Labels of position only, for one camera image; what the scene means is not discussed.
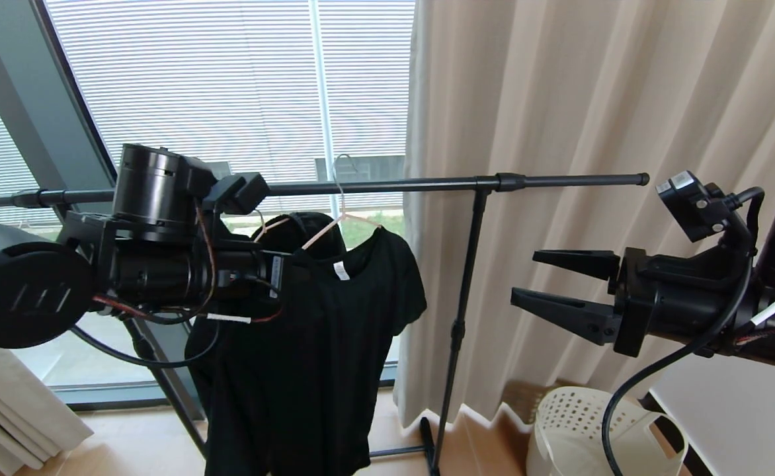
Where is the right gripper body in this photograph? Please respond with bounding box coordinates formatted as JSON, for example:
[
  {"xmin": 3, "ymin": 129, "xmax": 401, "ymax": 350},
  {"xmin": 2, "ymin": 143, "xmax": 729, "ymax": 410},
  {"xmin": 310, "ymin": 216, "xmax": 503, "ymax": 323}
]
[{"xmin": 612, "ymin": 248, "xmax": 758, "ymax": 358}]

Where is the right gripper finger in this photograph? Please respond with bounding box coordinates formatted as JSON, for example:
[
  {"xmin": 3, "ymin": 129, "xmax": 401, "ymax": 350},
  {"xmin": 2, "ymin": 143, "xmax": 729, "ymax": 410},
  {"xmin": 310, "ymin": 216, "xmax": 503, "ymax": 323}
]
[
  {"xmin": 532, "ymin": 249, "xmax": 621, "ymax": 282},
  {"xmin": 510, "ymin": 288, "xmax": 623, "ymax": 346}
]

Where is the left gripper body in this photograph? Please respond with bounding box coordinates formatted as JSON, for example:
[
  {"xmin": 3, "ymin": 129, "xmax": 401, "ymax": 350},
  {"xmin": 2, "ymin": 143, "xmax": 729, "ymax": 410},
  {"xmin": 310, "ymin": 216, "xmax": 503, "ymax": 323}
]
[{"xmin": 189, "ymin": 241, "xmax": 289, "ymax": 308}]

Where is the pink clothes hanger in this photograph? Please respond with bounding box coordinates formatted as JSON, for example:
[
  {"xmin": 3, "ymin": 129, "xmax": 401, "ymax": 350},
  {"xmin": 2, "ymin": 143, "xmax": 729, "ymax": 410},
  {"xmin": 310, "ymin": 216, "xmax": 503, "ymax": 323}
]
[
  {"xmin": 302, "ymin": 153, "xmax": 383, "ymax": 251},
  {"xmin": 254, "ymin": 210, "xmax": 292, "ymax": 240}
]

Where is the black T-shirt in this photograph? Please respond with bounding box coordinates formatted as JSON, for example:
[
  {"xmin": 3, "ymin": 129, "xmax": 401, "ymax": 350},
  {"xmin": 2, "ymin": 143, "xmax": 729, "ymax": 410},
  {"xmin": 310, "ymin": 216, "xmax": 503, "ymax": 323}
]
[{"xmin": 186, "ymin": 225, "xmax": 428, "ymax": 476}]

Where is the black clothes rack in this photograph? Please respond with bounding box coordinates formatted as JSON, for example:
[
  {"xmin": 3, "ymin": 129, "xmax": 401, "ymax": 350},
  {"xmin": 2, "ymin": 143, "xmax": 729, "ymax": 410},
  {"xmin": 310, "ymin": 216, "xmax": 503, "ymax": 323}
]
[{"xmin": 0, "ymin": 172, "xmax": 651, "ymax": 476}]

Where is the white laundry basket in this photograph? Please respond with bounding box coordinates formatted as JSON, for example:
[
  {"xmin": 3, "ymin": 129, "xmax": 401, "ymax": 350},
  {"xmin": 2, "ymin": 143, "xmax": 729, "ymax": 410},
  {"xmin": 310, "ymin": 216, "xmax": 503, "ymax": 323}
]
[{"xmin": 526, "ymin": 387, "xmax": 689, "ymax": 476}]

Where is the beige curtain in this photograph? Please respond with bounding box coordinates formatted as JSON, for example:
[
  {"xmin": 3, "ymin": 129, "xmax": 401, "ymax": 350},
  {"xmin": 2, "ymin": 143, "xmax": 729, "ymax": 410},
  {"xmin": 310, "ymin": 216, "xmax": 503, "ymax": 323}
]
[
  {"xmin": 393, "ymin": 0, "xmax": 775, "ymax": 430},
  {"xmin": 0, "ymin": 340, "xmax": 94, "ymax": 475}
]

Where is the window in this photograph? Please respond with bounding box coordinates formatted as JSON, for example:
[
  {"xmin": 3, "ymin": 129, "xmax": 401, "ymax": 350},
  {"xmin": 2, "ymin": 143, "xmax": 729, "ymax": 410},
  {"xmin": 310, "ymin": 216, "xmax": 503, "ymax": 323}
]
[{"xmin": 0, "ymin": 0, "xmax": 416, "ymax": 404}]

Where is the black cable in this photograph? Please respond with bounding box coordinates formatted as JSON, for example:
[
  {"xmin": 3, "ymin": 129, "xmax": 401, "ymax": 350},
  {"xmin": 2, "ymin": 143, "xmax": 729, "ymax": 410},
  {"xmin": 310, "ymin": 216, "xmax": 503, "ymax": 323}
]
[
  {"xmin": 70, "ymin": 321, "xmax": 220, "ymax": 369},
  {"xmin": 601, "ymin": 187, "xmax": 766, "ymax": 476}
]

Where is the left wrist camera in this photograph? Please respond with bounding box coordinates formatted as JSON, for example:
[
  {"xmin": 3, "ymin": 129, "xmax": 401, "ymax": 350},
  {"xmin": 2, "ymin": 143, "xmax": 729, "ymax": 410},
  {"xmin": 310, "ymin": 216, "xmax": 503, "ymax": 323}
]
[{"xmin": 204, "ymin": 172, "xmax": 270, "ymax": 229}]

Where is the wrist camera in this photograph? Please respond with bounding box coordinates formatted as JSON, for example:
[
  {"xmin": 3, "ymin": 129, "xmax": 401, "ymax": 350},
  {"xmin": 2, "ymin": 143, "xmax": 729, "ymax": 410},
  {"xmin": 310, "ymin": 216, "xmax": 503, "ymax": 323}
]
[
  {"xmin": 655, "ymin": 171, "xmax": 752, "ymax": 255},
  {"xmin": 204, "ymin": 172, "xmax": 270, "ymax": 229}
]

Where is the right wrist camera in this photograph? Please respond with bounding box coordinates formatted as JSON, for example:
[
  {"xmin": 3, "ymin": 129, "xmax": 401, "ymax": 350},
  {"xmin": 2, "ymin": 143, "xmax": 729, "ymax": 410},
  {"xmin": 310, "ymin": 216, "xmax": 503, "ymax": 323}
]
[{"xmin": 655, "ymin": 171, "xmax": 752, "ymax": 255}]

